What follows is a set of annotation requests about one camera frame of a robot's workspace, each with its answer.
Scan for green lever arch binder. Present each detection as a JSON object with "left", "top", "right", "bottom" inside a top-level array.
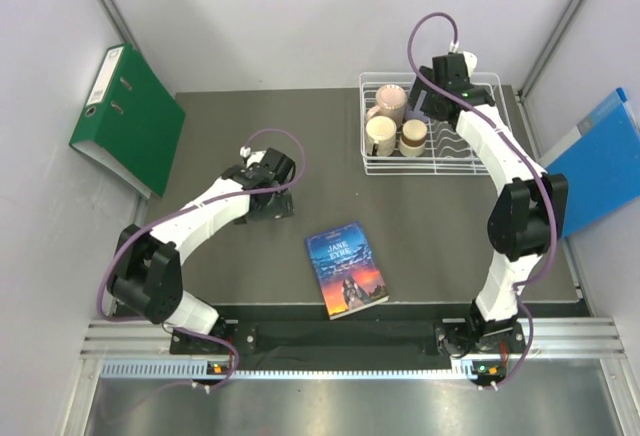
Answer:
[{"left": 69, "top": 44, "right": 185, "bottom": 199}]

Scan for blue folder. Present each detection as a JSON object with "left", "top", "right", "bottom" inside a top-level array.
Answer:
[{"left": 539, "top": 87, "right": 639, "bottom": 238}]

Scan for white slotted cable duct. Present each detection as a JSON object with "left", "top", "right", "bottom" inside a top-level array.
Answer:
[{"left": 100, "top": 359, "right": 501, "bottom": 381}]

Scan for cream and brown cup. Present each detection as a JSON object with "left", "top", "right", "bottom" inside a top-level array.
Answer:
[{"left": 398, "top": 119, "right": 428, "bottom": 157}]

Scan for Jane Eyre book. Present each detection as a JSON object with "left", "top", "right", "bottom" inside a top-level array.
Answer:
[{"left": 305, "top": 222, "right": 389, "bottom": 320}]

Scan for white wire dish rack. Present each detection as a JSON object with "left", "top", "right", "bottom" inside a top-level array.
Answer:
[{"left": 359, "top": 72, "right": 488, "bottom": 176}]

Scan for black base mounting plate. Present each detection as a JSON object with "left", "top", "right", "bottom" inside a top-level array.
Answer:
[{"left": 168, "top": 318, "right": 532, "bottom": 370}]

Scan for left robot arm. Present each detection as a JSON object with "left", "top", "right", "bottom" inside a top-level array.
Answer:
[{"left": 106, "top": 148, "right": 296, "bottom": 353}]

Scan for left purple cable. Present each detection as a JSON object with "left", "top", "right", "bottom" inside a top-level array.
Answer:
[{"left": 95, "top": 128, "right": 307, "bottom": 393}]

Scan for cream mug black handle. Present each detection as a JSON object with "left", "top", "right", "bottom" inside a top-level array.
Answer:
[{"left": 365, "top": 116, "right": 397, "bottom": 157}]

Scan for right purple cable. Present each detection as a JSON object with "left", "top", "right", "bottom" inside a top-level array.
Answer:
[{"left": 407, "top": 11, "right": 559, "bottom": 391}]

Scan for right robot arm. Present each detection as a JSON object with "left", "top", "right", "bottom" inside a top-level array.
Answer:
[{"left": 409, "top": 53, "right": 568, "bottom": 357}]

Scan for aluminium frame rail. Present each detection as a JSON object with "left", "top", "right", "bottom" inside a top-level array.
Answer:
[{"left": 80, "top": 317, "right": 624, "bottom": 360}]

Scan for purple cable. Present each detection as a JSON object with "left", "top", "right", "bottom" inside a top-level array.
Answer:
[
  {"left": 95, "top": 128, "right": 307, "bottom": 393},
  {"left": 407, "top": 11, "right": 559, "bottom": 391}
]

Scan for pink mug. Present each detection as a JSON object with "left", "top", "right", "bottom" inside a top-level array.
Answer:
[{"left": 366, "top": 84, "right": 407, "bottom": 127}]

